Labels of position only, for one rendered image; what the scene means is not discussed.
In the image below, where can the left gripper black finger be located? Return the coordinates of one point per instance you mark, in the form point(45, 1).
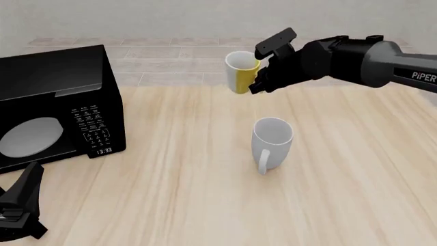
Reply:
point(29, 187)

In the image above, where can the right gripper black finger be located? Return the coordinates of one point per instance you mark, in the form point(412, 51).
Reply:
point(257, 88)

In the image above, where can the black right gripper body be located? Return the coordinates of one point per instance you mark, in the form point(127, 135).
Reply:
point(278, 73)

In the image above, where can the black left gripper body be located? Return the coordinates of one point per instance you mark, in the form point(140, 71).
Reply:
point(20, 223)

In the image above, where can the yellow and white mug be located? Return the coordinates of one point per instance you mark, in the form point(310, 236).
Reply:
point(240, 77)

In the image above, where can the grey and black right robot arm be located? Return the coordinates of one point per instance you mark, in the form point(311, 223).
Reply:
point(362, 61)

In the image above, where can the white round turntable plate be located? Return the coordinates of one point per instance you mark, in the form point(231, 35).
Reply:
point(32, 137)

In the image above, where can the black microwave oven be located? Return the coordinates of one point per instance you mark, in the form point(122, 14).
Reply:
point(51, 84)

